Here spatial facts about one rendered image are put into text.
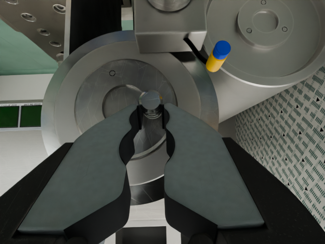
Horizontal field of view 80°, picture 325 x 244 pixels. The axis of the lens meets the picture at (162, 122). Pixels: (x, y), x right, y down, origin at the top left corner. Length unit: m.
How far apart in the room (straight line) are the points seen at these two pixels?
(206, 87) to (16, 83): 3.62
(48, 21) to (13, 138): 0.30
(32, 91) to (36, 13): 3.11
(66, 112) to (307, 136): 0.23
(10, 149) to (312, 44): 0.61
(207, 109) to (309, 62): 0.10
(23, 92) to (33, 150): 3.06
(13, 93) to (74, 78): 3.54
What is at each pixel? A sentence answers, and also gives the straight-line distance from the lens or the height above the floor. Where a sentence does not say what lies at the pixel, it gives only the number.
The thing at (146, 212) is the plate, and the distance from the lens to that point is 0.50.
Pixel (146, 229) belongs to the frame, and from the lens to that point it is 0.60.
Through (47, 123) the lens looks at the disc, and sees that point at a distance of 0.19.
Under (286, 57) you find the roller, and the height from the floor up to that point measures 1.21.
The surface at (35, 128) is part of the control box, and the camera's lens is 0.58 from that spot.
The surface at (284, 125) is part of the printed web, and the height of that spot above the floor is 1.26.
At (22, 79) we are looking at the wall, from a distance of 3.70.
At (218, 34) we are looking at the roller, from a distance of 0.19.
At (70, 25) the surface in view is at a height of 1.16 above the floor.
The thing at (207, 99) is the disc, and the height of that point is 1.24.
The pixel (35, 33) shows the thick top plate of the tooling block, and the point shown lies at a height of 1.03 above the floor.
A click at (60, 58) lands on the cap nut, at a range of 0.58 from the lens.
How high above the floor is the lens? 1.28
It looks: 9 degrees down
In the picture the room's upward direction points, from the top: 178 degrees clockwise
